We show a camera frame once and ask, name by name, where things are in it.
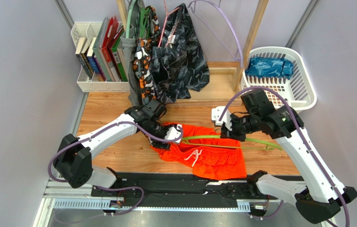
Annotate lime green hanger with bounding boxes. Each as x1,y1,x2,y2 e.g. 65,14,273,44
181,135,283,150

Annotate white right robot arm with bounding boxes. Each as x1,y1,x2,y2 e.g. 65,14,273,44
211,86,357,226

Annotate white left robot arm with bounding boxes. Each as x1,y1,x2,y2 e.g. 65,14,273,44
47,100,183,188

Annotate purple hanger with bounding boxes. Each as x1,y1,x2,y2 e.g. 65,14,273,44
188,0,244,65

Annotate dark leaf-pattern shorts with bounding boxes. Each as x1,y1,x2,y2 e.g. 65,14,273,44
151,3,210,104

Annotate orange camouflage shorts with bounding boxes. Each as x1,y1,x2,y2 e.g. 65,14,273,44
133,6,161,105

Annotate grey shorts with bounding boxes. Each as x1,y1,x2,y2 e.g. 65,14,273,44
121,34,152,106

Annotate pale green hanger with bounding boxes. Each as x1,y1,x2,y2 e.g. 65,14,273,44
125,0,137,39

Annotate pink hanger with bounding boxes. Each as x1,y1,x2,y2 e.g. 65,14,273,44
158,0,179,47

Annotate dark green hanger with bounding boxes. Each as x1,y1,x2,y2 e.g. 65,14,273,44
138,7,150,39

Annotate wooden clothes rack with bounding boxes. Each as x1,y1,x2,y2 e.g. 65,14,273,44
117,0,267,106

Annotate blue patterned garment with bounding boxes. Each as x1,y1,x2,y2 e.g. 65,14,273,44
245,57,294,79

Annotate white laundry basket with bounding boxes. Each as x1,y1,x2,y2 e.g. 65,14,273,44
240,46,317,113

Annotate blue book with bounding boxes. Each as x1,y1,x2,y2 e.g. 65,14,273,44
86,37,101,76

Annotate grey-green folder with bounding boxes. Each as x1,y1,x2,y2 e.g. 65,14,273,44
94,17,112,82

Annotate green folder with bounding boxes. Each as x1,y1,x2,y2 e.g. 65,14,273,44
111,29,128,82

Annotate dark navy book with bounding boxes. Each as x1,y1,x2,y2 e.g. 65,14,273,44
75,37,93,80

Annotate red folder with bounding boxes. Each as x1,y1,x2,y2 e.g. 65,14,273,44
101,16,120,82

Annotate white file organizer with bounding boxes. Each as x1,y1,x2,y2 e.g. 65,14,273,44
71,22,129,92

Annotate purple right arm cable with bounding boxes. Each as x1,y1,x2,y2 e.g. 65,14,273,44
218,86,351,227

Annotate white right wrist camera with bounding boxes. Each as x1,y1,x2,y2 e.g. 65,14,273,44
211,106,231,129

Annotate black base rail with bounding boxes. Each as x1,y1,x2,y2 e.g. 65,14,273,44
91,172,277,208

